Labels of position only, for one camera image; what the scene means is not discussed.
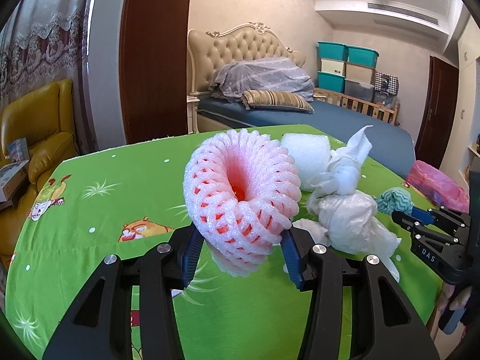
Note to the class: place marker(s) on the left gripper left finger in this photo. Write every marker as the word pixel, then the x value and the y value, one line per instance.
pixel 189 253

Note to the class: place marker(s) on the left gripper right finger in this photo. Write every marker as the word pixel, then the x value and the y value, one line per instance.
pixel 292 259

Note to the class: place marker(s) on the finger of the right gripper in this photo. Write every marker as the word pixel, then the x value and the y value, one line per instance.
pixel 418 230
pixel 424 217

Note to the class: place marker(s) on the white plastic bag bundle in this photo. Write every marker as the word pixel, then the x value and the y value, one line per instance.
pixel 348 224

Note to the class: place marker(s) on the large pink foam fruit net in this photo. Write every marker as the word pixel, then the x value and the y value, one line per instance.
pixel 241 191

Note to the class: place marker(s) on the white foam sheet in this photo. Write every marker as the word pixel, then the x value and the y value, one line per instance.
pixel 311 154

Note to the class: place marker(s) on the twisted white tissue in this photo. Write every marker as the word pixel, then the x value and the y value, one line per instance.
pixel 343 170

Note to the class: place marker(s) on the pink lined trash bin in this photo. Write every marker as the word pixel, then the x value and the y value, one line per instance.
pixel 440 189

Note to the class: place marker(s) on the person's right hand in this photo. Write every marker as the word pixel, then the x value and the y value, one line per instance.
pixel 453 300

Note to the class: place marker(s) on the blue mattress bed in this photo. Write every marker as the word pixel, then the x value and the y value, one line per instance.
pixel 392 146

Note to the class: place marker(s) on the white built-in wardrobe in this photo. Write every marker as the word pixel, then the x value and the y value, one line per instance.
pixel 460 153

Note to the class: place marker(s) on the dark wood room door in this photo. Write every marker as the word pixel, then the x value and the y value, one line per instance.
pixel 439 112

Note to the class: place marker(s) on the houndstooth bag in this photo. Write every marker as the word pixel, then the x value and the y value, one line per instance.
pixel 386 83

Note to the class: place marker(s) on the grey clear storage bin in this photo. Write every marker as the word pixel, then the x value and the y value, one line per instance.
pixel 359 90

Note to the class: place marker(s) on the white nightstand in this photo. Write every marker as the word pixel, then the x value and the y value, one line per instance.
pixel 192 119

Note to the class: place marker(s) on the striped brown pillow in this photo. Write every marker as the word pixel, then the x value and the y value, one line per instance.
pixel 275 100

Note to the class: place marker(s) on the beige storage bin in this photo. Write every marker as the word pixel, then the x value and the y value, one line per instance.
pixel 359 73

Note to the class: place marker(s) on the teal storage bin lower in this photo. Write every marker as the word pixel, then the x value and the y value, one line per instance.
pixel 330 81

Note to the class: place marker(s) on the teal storage bin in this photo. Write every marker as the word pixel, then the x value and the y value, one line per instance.
pixel 362 56
pixel 332 50
pixel 330 81

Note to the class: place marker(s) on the lavender striped duvet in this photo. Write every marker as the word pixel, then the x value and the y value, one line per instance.
pixel 274 74

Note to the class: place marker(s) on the white storage bin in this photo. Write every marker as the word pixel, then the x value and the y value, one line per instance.
pixel 332 66

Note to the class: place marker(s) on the teal storage bin top right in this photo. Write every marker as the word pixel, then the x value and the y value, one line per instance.
pixel 362 56

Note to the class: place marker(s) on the box on armchair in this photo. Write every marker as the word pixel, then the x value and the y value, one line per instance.
pixel 11 177

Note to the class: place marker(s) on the teal storage bin top left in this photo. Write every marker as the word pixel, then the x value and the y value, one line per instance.
pixel 332 50

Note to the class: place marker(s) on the yellow leather armchair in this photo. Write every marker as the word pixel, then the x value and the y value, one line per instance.
pixel 44 118

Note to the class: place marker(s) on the ceiling air vent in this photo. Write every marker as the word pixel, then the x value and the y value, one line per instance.
pixel 403 11

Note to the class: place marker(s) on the beige tufted headboard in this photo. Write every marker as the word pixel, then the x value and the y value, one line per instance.
pixel 208 52

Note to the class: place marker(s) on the lace patterned curtain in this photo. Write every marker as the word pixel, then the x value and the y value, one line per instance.
pixel 45 41

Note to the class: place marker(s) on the wooden crib rail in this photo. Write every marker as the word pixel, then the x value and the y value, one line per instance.
pixel 374 110

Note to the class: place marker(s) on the dark wood door frame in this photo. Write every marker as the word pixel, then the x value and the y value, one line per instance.
pixel 152 68

